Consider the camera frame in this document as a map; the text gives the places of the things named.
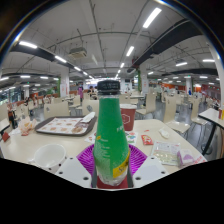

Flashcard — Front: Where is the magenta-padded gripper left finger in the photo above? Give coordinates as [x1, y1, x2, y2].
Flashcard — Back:
[54, 143, 98, 189]

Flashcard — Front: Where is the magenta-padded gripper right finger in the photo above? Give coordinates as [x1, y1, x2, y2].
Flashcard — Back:
[128, 143, 168, 188]

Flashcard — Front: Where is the green plastic drink bottle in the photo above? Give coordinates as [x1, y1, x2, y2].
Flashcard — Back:
[92, 79, 131, 187]

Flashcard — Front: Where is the clear plastic bag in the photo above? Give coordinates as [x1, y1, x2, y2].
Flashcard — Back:
[151, 140, 181, 167]

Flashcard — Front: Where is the white mug with dots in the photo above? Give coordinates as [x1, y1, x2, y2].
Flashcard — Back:
[28, 143, 68, 174]

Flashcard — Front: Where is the small red sauce packet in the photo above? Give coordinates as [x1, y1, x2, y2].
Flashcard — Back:
[140, 134, 155, 146]

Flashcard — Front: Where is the pink tissue packet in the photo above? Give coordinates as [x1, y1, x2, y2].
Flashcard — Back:
[176, 148, 195, 168]

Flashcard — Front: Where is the small white wrapper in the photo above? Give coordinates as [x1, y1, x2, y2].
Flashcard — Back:
[158, 128, 171, 140]

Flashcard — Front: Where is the dark food tray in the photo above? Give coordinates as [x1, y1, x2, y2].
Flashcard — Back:
[34, 114, 98, 137]

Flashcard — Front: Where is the white crumpled napkin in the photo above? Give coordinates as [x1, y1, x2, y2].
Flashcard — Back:
[80, 111, 97, 124]

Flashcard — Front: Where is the red paper cup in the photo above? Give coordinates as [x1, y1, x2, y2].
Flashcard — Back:
[119, 103, 138, 132]

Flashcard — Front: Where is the group of beige chairs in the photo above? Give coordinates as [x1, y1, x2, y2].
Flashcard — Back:
[16, 89, 214, 134]

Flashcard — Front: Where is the crumpled food wrapper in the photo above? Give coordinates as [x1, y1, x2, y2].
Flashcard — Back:
[17, 115, 38, 137]

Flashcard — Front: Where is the person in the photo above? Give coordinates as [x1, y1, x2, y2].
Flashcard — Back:
[77, 85, 84, 103]

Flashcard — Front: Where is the ceiling air conditioner unit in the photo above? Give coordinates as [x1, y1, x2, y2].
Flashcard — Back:
[68, 46, 88, 59]

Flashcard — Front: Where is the group of ceiling lights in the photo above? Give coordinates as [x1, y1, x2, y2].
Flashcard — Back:
[0, 6, 218, 91]

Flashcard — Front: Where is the white table with black pedestal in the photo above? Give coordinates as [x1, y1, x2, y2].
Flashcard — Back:
[198, 107, 224, 158]

